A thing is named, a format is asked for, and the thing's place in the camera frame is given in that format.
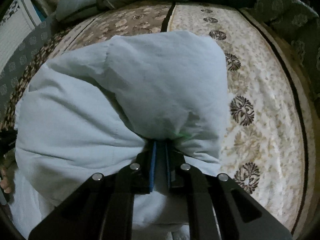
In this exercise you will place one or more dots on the light blue puffer jacket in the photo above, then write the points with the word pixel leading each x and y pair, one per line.
pixel 125 109

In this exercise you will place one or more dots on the person's hand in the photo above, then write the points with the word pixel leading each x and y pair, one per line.
pixel 5 183

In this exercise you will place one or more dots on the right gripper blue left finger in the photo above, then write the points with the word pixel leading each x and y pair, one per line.
pixel 102 207

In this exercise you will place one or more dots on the grey floral bed cover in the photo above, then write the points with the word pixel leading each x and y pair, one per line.
pixel 293 20

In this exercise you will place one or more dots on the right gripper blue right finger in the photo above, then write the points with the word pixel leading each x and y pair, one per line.
pixel 217 207

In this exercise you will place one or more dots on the white wardrobe with black pattern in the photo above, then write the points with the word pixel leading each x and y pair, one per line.
pixel 19 20

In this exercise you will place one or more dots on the floral patterned bed blanket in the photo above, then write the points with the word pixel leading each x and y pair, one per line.
pixel 268 148

